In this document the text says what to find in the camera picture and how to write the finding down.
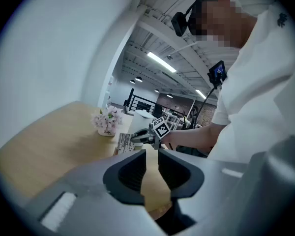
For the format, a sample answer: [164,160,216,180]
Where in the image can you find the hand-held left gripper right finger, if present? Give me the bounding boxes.
[158,148,249,231]

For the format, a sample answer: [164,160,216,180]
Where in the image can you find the striped card holder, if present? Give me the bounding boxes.
[114,132,136,156]

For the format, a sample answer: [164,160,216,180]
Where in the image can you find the black chest-mounted screen device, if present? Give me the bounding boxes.
[207,60,228,86]

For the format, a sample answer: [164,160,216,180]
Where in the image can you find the black metal railing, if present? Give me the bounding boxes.
[123,88,158,115]

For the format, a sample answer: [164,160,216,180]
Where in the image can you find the white frame shelf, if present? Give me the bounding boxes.
[163,114,180,131]

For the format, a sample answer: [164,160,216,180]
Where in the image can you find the white cylindrical container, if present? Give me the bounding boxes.
[127,110,156,148]

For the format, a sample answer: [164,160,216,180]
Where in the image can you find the black head-mounted camera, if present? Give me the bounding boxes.
[171,0,218,37]

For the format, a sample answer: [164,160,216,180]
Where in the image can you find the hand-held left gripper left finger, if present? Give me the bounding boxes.
[24,149,168,236]

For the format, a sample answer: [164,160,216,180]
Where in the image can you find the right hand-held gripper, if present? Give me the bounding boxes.
[130,117,172,150]

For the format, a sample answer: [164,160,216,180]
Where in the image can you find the person's head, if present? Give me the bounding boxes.
[186,0,258,49]

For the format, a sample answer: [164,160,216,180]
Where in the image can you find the person's right forearm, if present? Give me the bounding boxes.
[162,125,222,152]

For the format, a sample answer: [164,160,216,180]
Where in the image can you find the pink flowers in white pot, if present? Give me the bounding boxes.
[90,105,125,137]

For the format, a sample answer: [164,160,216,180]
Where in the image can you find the person's white shirt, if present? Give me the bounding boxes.
[207,1,295,166]

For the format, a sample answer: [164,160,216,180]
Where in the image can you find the black device cable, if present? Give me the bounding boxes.
[191,82,224,130]

